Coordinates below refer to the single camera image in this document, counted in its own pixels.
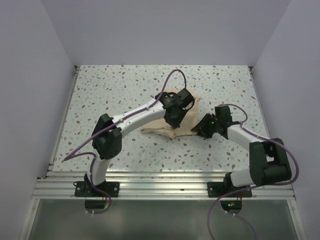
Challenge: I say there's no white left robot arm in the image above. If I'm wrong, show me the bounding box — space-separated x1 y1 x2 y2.
86 88 196 197

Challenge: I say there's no beige cloth mat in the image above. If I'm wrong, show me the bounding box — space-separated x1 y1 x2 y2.
140 89 202 139

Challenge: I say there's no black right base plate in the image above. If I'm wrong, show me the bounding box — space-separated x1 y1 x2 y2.
206 181 253 198

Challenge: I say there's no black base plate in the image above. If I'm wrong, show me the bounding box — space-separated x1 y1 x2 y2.
206 181 253 198
73 181 120 198

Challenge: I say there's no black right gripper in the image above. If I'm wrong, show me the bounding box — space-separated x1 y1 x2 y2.
191 113 221 139

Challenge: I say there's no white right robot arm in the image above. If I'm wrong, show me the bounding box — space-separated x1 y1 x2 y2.
191 104 292 197

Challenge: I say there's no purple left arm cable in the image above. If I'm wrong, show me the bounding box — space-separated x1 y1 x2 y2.
63 69 188 215

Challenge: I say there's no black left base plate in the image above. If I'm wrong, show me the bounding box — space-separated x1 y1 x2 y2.
73 181 120 198

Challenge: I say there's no aluminium rail frame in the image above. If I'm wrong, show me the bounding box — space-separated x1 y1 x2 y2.
20 65 305 240

